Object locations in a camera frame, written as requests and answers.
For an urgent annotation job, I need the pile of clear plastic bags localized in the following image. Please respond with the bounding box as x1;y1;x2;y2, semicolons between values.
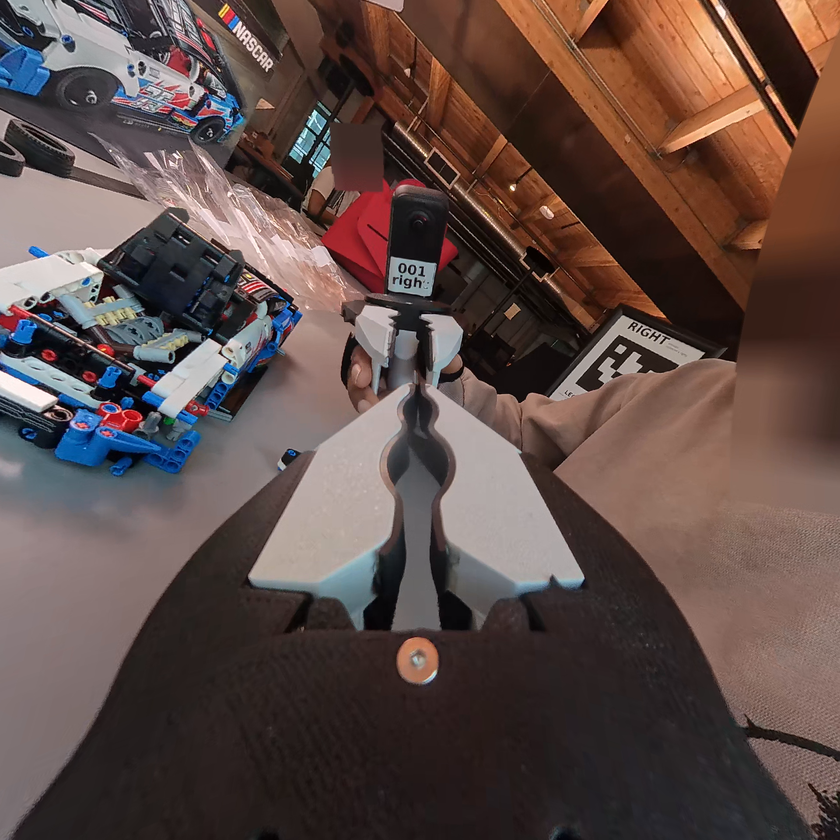
88;134;358;312

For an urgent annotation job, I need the black toy car box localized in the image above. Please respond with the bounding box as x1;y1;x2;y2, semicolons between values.
0;0;293;170

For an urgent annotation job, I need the black light stand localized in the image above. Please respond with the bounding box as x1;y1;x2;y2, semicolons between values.
489;246;553;329

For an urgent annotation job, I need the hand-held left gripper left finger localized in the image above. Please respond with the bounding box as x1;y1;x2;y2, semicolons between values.
249;384;421;621

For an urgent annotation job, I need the framed marker sign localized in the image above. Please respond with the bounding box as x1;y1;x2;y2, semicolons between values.
546;304;728;403

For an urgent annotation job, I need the white framed air vent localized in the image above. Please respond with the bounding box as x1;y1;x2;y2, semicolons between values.
425;147;460;191

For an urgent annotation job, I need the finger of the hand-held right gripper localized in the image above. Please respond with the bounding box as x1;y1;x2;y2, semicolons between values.
354;305;398;396
419;314;463;391

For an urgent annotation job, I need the person's beige printed sweatshirt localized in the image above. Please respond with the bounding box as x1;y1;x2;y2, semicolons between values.
554;420;840;840

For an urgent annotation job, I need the person's right forearm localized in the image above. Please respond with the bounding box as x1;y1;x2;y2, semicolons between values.
436;357;739;473

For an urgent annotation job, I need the lego race car model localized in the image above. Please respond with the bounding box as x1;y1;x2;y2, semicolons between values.
0;206;304;476

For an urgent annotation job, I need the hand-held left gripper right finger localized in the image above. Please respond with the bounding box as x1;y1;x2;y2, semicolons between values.
420;385;586;618

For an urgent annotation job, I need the red felt bag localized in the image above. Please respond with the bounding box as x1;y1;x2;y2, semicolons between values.
322;178;458;286

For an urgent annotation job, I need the person's right hand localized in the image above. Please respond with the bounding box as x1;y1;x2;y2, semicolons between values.
341;338;466;414

